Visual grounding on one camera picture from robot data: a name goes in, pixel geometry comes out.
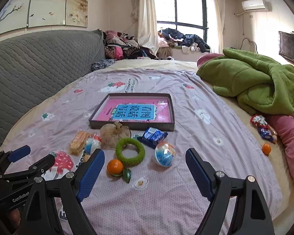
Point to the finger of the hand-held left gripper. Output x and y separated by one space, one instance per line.
39 166
19 153

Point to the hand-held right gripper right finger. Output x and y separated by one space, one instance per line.
198 173

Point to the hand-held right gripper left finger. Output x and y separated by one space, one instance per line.
90 176

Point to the tangerine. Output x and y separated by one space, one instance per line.
115 166
266 149

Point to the plastic toy ball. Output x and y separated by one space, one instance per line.
93 144
165 154

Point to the orange cracker packet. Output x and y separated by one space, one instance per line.
79 142

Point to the beige mesh pouch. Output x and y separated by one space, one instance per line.
112 134

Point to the dark shallow cardboard box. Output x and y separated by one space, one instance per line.
161 126

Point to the person's left hand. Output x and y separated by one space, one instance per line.
14 217

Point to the lilac strawberry print blanket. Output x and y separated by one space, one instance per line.
161 200

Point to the dark blue snack packet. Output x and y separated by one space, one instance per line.
267 133

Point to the red white snack packet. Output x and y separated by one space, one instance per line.
258 120

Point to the grey quilted headboard cover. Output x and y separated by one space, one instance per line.
34 73

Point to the pink book with blue label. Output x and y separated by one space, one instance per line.
137 104

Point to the pink pillow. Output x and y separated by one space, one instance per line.
289 139

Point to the green fleece blanket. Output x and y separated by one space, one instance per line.
254 78

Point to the dark floral cloth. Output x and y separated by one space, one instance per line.
101 64

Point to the pink fleece cloth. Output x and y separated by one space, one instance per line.
208 58

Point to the pile of mixed clothes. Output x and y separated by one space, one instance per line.
122 46

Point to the pile of dark clothes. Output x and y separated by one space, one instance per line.
186 39

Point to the cream window curtain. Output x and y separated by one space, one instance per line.
218 17

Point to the black framed window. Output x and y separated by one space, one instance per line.
186 12

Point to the long sheer white curtain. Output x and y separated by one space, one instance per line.
147 17

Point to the white air conditioner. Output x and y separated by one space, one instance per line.
254 5

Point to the floral wall painting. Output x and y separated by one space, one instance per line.
51 7

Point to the black wall television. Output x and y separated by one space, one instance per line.
291 49

